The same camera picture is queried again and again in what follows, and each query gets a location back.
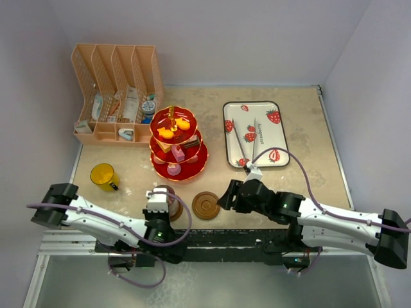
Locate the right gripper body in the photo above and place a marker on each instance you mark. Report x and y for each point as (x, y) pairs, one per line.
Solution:
(244, 206)

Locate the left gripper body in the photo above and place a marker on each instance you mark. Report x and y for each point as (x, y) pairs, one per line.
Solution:
(152, 215)

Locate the brown round coaster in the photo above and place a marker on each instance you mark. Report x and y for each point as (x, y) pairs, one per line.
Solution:
(204, 205)
(175, 210)

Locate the metal serving tongs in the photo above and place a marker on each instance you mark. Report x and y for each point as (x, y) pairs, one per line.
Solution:
(241, 146)

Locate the pink heart cake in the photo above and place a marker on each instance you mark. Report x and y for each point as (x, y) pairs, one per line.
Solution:
(193, 159)

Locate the pink striped cake slice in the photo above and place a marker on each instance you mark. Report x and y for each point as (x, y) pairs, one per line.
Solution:
(178, 153)

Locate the chocolate cake slice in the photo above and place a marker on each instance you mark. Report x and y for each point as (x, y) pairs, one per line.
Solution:
(193, 141)

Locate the red three-tier cake stand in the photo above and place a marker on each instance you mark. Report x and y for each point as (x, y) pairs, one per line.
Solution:
(166, 118)

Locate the white strawberry enamel tray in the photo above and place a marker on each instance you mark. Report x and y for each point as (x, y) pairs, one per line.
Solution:
(264, 117)

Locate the yellow mug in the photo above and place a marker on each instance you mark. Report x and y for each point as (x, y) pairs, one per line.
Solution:
(104, 176)

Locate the orange fish pastry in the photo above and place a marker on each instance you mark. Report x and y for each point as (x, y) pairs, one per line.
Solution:
(165, 133)
(182, 124)

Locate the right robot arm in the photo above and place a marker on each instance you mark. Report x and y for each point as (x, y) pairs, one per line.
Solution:
(382, 236)

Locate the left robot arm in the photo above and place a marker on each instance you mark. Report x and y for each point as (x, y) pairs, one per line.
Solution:
(63, 207)

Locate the small carton box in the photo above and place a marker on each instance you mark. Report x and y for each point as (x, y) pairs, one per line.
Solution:
(83, 127)

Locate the white blue tube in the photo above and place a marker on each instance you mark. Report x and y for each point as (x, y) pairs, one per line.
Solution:
(96, 106)

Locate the peach desk file organizer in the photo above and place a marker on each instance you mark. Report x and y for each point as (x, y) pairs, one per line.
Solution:
(126, 76)

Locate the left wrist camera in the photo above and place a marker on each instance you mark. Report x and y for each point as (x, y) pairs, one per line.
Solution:
(157, 200)

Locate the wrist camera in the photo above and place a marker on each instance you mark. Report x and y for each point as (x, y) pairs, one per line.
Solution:
(252, 172)
(157, 200)

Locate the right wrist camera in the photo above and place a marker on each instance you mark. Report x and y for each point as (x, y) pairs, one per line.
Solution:
(252, 172)

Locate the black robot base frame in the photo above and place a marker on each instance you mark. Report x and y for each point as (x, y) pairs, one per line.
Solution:
(269, 246)

